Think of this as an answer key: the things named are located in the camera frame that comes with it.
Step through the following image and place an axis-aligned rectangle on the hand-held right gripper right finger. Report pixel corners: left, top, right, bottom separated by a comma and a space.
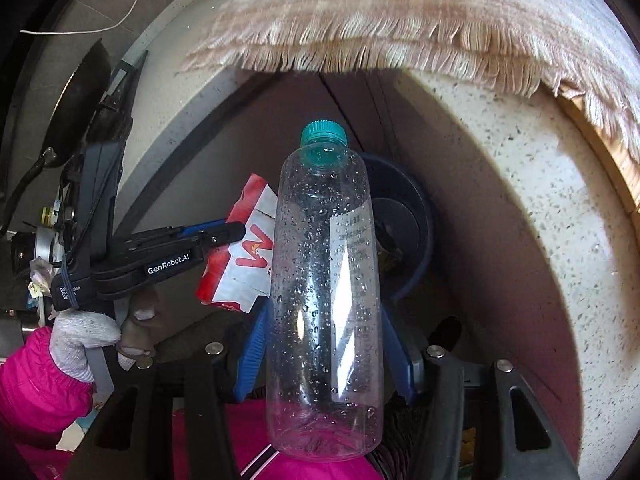
380, 305, 583, 480

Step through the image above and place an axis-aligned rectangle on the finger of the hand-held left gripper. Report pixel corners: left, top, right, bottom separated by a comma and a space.
125, 218, 229, 249
150, 223, 247, 262

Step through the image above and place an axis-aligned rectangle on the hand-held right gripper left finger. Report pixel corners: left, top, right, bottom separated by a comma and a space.
65, 300, 273, 480

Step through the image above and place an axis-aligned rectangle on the red white packet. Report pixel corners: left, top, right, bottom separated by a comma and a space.
196, 173, 279, 314

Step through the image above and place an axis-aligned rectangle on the clear bottle with teal cap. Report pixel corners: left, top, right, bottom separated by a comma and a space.
265, 119, 387, 463

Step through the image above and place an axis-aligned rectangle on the blue plastic basket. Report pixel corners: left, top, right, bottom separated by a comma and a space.
357, 152, 435, 301

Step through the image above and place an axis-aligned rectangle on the person's left hand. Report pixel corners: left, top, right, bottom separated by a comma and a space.
50, 290, 157, 386

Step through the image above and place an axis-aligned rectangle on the person's pink jacket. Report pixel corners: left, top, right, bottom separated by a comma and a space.
172, 400, 383, 480

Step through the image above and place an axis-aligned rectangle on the black wok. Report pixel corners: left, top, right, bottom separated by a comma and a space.
0, 39, 115, 233

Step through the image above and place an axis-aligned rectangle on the pink checked fringed cloth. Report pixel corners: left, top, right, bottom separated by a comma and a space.
177, 0, 640, 161

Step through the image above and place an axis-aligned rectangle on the wooden board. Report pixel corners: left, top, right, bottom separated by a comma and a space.
556, 82, 640, 213

